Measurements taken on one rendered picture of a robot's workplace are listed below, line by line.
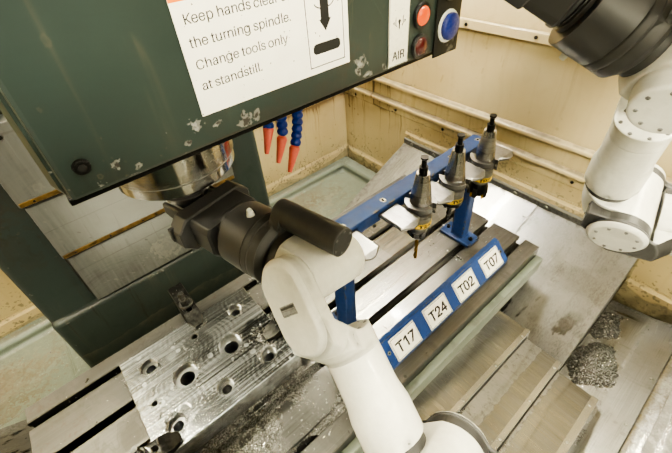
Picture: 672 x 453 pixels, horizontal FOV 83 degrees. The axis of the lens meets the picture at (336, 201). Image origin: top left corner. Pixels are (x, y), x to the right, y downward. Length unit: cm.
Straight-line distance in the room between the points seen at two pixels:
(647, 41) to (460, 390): 83
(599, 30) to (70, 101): 44
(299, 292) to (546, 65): 103
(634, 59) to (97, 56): 46
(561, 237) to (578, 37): 98
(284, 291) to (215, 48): 24
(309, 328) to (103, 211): 76
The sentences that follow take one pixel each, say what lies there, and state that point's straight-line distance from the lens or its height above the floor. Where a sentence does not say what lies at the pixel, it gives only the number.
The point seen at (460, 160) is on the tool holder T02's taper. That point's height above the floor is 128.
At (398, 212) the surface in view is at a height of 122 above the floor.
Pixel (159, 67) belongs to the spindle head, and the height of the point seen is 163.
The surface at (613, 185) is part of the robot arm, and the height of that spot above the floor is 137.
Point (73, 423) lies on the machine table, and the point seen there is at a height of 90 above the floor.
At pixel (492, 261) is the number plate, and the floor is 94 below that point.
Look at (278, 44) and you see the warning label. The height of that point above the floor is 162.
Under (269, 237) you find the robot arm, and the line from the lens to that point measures 45.
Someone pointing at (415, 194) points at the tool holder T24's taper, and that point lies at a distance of 75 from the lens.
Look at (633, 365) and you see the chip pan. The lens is 139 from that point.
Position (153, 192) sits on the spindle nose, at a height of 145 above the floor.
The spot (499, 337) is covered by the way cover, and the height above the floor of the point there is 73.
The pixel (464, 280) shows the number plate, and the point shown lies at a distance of 101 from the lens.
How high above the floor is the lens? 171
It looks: 39 degrees down
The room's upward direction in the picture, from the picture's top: 5 degrees counter-clockwise
